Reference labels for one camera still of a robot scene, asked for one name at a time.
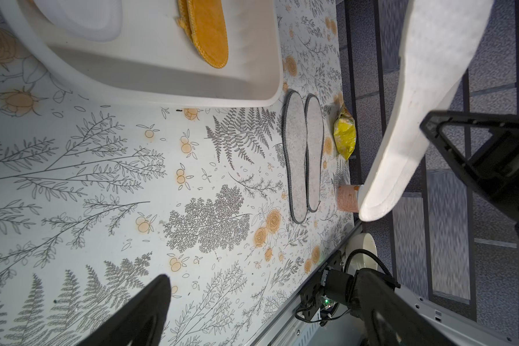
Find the aluminium front rail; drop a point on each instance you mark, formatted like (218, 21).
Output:
(282, 328)

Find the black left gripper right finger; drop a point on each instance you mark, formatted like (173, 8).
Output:
(388, 319)

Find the grey insole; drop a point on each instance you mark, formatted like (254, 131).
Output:
(314, 141)
(294, 135)

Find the white plastic storage box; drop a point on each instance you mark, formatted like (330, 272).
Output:
(153, 61)

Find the white insole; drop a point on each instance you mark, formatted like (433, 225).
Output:
(439, 41)
(95, 20)

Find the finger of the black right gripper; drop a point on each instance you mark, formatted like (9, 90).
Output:
(493, 170)

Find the yellow snack bag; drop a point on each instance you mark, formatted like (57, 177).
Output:
(345, 133)

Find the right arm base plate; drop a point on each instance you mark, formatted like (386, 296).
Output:
(313, 300)

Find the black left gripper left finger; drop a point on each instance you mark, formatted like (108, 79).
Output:
(140, 321)

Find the floral patterned table mat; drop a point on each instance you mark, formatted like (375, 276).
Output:
(97, 200)

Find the round tin can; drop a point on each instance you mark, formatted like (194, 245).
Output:
(347, 198)

